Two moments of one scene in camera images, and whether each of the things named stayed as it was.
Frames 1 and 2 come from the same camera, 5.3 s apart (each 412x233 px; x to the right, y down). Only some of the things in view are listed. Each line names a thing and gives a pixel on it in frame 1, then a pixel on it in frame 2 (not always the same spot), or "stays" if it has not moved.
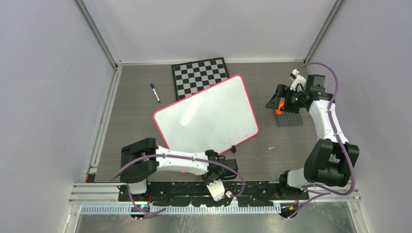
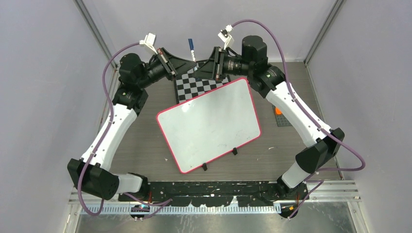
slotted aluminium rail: x=184 y=209 stays
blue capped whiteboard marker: x=152 y=86 -> x=191 y=46
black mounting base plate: x=192 y=194 stays
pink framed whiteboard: x=215 y=118 stays
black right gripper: x=283 y=91 -> x=213 y=69
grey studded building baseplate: x=289 y=119 stays
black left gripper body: x=208 y=182 -> x=159 y=69
